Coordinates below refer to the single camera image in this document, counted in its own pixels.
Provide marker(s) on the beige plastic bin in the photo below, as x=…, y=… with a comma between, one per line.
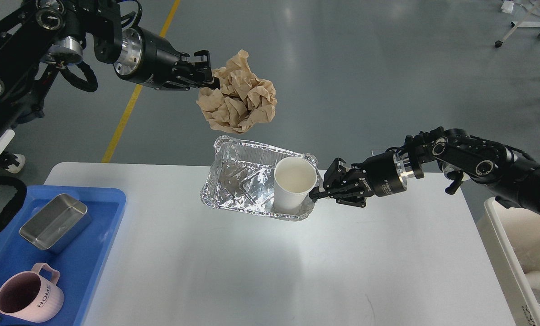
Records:
x=511, y=237

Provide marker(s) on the seated person in black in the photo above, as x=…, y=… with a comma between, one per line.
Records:
x=13, y=163

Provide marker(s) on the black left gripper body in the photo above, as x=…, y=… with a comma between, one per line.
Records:
x=148, y=59

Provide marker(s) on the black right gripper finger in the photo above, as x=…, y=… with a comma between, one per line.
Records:
x=356, y=201
x=341, y=178

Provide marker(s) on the brown paper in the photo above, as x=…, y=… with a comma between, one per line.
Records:
x=242, y=100

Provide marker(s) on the white paper cup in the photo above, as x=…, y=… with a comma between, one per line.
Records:
x=294, y=178

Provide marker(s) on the blue plastic tray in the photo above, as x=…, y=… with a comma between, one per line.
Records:
x=81, y=262

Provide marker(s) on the stainless steel rectangular container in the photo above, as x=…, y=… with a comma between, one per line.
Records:
x=57, y=224

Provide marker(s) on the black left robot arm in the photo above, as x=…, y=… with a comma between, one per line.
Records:
x=44, y=38

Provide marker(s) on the pink ribbed mug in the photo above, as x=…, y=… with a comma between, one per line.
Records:
x=33, y=295

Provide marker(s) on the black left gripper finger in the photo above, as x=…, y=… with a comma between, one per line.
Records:
x=181, y=83
x=199, y=62

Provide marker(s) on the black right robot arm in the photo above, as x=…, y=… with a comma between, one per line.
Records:
x=512, y=175

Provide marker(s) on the aluminium foil tray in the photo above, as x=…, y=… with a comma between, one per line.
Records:
x=241, y=178

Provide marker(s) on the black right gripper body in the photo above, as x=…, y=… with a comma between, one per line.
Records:
x=387, y=173

